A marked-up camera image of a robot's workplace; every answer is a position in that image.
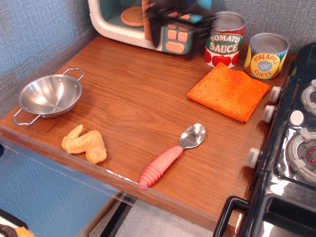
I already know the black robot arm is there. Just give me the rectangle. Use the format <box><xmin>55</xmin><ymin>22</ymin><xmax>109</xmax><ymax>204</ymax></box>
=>
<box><xmin>145</xmin><ymin>0</ymin><xmax>218</xmax><ymax>59</ymax></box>

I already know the small steel bowl with handles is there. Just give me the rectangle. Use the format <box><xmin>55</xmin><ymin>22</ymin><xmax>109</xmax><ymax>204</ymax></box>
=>
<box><xmin>13</xmin><ymin>68</ymin><xmax>84</xmax><ymax>125</ymax></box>

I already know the orange plush toy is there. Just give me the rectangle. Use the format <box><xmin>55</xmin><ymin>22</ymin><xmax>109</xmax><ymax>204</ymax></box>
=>
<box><xmin>14</xmin><ymin>227</ymin><xmax>35</xmax><ymax>237</ymax></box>

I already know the black toy stove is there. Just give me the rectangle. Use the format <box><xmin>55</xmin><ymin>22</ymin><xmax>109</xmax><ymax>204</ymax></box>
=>
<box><xmin>214</xmin><ymin>43</ymin><xmax>316</xmax><ymax>237</ymax></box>

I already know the white middle stove knob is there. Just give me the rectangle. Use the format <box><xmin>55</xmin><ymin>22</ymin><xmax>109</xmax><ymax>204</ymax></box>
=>
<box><xmin>262</xmin><ymin>105</ymin><xmax>275</xmax><ymax>123</ymax></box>

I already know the white stove knob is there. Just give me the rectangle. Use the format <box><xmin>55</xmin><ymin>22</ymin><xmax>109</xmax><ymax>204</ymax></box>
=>
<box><xmin>269</xmin><ymin>86</ymin><xmax>282</xmax><ymax>104</ymax></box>
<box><xmin>246</xmin><ymin>148</ymin><xmax>261</xmax><ymax>169</ymax></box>
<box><xmin>262</xmin><ymin>105</ymin><xmax>275</xmax><ymax>123</ymax></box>

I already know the toy microwave oven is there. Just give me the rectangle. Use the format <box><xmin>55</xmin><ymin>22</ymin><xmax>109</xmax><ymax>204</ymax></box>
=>
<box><xmin>87</xmin><ymin>0</ymin><xmax>213</xmax><ymax>55</ymax></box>

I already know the white upper stove knob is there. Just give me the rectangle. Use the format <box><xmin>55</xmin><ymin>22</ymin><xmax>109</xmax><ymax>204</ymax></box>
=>
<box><xmin>269</xmin><ymin>86</ymin><xmax>282</xmax><ymax>104</ymax></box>

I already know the pineapple slices can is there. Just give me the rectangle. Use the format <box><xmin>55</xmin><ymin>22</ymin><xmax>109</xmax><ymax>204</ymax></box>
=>
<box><xmin>244</xmin><ymin>33</ymin><xmax>290</xmax><ymax>79</ymax></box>

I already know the orange cloth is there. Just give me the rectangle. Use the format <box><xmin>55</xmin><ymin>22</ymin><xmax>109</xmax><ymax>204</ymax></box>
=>
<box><xmin>187</xmin><ymin>63</ymin><xmax>270</xmax><ymax>122</ymax></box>

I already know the toy chicken wing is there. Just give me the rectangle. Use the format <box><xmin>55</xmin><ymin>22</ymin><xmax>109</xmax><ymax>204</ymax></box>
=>
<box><xmin>61</xmin><ymin>124</ymin><xmax>107</xmax><ymax>164</ymax></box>

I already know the orange microwave turntable plate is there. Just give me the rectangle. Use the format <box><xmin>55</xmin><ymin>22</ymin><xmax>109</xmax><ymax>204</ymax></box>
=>
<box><xmin>120</xmin><ymin>6</ymin><xmax>144</xmax><ymax>27</ymax></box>

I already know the white lower stove knob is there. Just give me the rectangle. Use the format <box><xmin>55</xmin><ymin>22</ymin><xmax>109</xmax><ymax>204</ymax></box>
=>
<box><xmin>246</xmin><ymin>148</ymin><xmax>261</xmax><ymax>169</ymax></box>

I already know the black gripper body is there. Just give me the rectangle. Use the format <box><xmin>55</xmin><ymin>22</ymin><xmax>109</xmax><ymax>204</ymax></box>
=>
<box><xmin>146</xmin><ymin>0</ymin><xmax>217</xmax><ymax>28</ymax></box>

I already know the tomato sauce can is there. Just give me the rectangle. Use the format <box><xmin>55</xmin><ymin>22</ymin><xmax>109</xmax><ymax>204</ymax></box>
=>
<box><xmin>204</xmin><ymin>11</ymin><xmax>246</xmax><ymax>68</ymax></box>

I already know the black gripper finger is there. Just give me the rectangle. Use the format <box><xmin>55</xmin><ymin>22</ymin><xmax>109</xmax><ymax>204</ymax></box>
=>
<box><xmin>148</xmin><ymin>15</ymin><xmax>164</xmax><ymax>48</ymax></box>
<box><xmin>188</xmin><ymin>25</ymin><xmax>212</xmax><ymax>60</ymax></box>

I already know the spoon with pink handle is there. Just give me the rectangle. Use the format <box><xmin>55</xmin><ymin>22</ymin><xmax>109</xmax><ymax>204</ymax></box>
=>
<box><xmin>138</xmin><ymin>123</ymin><xmax>206</xmax><ymax>189</ymax></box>

